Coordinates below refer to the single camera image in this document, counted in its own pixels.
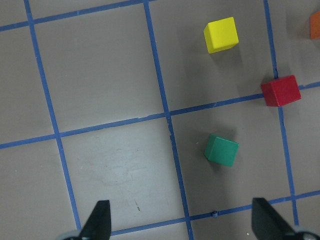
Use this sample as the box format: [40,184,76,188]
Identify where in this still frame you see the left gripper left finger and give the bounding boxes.
[77,200,112,240]

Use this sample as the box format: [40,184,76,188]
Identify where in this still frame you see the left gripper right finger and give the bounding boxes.
[251,197,296,240]

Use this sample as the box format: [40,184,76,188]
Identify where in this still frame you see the red wooden block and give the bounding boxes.
[260,75,302,107]

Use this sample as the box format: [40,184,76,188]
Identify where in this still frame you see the green wooden block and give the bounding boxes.
[204,134,240,167]

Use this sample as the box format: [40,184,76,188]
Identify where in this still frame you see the yellow wooden block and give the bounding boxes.
[203,17,239,54]

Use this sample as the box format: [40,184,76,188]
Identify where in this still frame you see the orange wooden block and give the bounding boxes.
[309,11,320,40]

